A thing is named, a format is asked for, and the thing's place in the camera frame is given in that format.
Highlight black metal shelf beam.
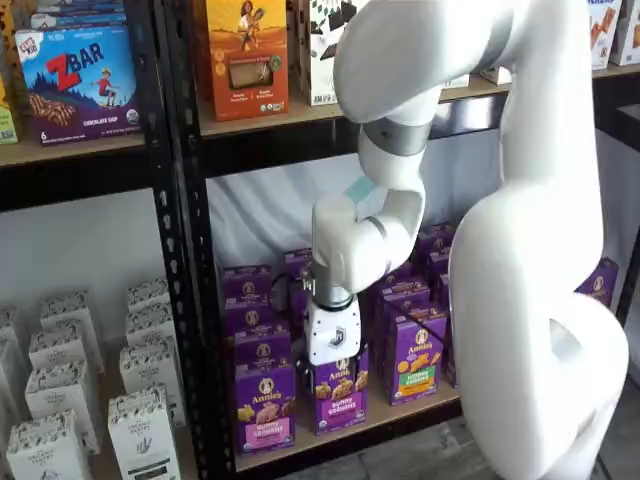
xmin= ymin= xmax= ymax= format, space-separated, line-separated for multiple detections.
xmin=199 ymin=74 xmax=640 ymax=179
xmin=0 ymin=149 xmax=161 ymax=214

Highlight purple Annie's box pink patch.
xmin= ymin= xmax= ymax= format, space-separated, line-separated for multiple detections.
xmin=221 ymin=264 xmax=274 ymax=301
xmin=233 ymin=360 xmax=297 ymax=456
xmin=232 ymin=324 xmax=294 ymax=369
xmin=223 ymin=294 xmax=289 ymax=334

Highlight orange Revival box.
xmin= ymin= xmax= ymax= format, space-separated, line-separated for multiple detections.
xmin=204 ymin=0 xmax=291 ymax=123

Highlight yellow Bobo's box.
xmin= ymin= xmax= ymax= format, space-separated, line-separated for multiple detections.
xmin=0 ymin=69 xmax=20 ymax=147

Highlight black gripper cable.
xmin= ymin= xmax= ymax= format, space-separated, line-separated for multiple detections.
xmin=269 ymin=272 xmax=316 ymax=329

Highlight white carton box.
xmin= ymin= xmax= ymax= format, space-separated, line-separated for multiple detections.
xmin=27 ymin=327 xmax=106 ymax=374
xmin=107 ymin=383 xmax=182 ymax=480
xmin=118 ymin=335 xmax=187 ymax=427
xmin=0 ymin=304 xmax=32 ymax=424
xmin=123 ymin=302 xmax=177 ymax=351
xmin=23 ymin=359 xmax=102 ymax=454
xmin=5 ymin=409 xmax=95 ymax=480
xmin=38 ymin=288 xmax=97 ymax=334
xmin=124 ymin=278 xmax=172 ymax=312

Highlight white black-patterned box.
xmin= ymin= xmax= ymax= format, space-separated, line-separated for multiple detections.
xmin=307 ymin=0 xmax=354 ymax=108

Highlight purple Annie's chocolate grahams box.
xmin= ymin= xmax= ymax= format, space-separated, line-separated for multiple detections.
xmin=573 ymin=256 xmax=620 ymax=310

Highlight blue Clif Kid box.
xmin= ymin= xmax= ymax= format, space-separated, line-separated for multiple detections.
xmin=28 ymin=0 xmax=129 ymax=32

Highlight black metal shelf post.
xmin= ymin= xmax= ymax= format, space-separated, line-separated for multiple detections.
xmin=123 ymin=0 xmax=236 ymax=480

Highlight blue Z Bar box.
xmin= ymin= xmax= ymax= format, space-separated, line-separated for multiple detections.
xmin=13 ymin=23 xmax=145 ymax=147

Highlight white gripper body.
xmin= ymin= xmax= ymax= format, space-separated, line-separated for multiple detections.
xmin=305 ymin=298 xmax=364 ymax=367

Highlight purple Annie's box green patch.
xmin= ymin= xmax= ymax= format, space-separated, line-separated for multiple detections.
xmin=373 ymin=279 xmax=434 ymax=321
xmin=386 ymin=302 xmax=450 ymax=407

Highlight blue sea salt crackers box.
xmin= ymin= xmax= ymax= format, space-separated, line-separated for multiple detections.
xmin=585 ymin=0 xmax=625 ymax=71

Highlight purple Annie's box violet patch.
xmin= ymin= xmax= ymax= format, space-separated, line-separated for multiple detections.
xmin=282 ymin=248 xmax=315 ymax=275
xmin=310 ymin=357 xmax=370 ymax=437

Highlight white snack box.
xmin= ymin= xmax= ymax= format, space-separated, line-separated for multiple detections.
xmin=608 ymin=0 xmax=640 ymax=68

